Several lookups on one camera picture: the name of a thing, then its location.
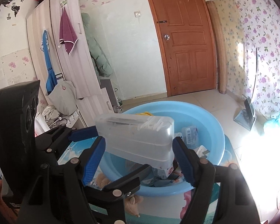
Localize brown plush toy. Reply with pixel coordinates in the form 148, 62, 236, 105
94, 174, 144, 216

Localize maroon hanging towel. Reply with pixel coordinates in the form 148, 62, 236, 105
59, 6, 78, 55

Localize white wooden wardrobe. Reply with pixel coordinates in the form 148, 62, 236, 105
26, 0, 101, 98

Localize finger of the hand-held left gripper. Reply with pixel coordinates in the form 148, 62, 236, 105
36, 125, 99, 166
84, 164, 153, 224

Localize green quilted jacket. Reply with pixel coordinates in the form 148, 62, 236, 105
81, 12, 113, 77

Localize small white box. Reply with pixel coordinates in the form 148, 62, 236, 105
195, 145, 210, 159

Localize clear plastic storage box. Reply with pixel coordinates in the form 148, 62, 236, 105
94, 114, 175, 169

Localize black world map decal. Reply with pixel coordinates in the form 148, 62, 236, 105
0, 0, 24, 20

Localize clear bottle red label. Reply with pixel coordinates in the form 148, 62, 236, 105
154, 161, 178, 179

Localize white low cabinet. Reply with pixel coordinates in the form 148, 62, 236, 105
77, 87, 113, 127

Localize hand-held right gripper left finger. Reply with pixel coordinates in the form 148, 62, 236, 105
17, 136, 106, 224

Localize brown wooden door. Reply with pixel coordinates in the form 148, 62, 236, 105
142, 0, 217, 97

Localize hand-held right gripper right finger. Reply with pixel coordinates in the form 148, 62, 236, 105
171, 136, 259, 224

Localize small grey cabinet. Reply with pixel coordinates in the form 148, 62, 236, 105
100, 79, 113, 112

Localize blue hanging cloth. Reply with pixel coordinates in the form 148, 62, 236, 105
40, 30, 57, 96

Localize clear floss pick box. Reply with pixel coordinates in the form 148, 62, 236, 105
181, 126, 199, 148

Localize grey tote bag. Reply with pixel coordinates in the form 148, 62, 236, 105
46, 80, 77, 116

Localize blue plastic bag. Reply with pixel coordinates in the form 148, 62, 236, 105
263, 112, 280, 136

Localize tangled cables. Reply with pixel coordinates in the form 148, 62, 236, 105
42, 105, 68, 127

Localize scenery printed desktop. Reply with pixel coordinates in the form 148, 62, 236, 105
57, 135, 239, 224

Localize light blue plastic basin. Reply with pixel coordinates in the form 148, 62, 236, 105
100, 101, 225, 195

